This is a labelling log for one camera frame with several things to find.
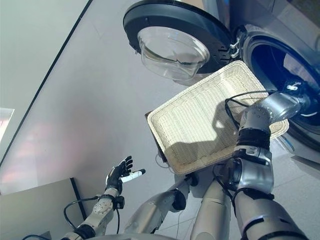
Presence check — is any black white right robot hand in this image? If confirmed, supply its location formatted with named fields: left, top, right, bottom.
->
left=286, top=81, right=320, bottom=103

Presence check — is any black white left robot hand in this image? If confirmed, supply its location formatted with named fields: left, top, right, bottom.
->
left=104, top=156, right=146, bottom=195

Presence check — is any grey front-load washing machine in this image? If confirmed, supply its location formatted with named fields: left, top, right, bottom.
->
left=199, top=0, right=320, bottom=161

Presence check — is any silver left robot leg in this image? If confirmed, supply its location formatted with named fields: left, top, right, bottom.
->
left=123, top=174, right=200, bottom=236

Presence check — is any silver robot leg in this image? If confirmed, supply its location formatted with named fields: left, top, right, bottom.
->
left=123, top=174, right=200, bottom=236
left=189, top=163, right=239, bottom=240

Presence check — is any dark brown wooden stool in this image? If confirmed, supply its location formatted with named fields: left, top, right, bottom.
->
left=144, top=112, right=171, bottom=165

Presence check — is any grey robot torso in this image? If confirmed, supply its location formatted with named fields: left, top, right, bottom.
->
left=99, top=233, right=186, bottom=240

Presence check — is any grey box with black edge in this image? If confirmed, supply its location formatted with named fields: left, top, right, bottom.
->
left=0, top=176, right=81, bottom=240

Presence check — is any cream wicker basket tray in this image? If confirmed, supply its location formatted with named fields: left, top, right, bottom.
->
left=146, top=59, right=291, bottom=176

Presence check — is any silver right robot leg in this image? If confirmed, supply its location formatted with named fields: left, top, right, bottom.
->
left=189, top=163, right=239, bottom=240

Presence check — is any round glass washer door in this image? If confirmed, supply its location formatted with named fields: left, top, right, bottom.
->
left=122, top=0, right=237, bottom=81

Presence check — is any thin white floor cable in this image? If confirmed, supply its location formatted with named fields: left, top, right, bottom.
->
left=154, top=151, right=171, bottom=166

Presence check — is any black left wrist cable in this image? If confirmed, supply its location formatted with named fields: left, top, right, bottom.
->
left=63, top=195, right=121, bottom=235

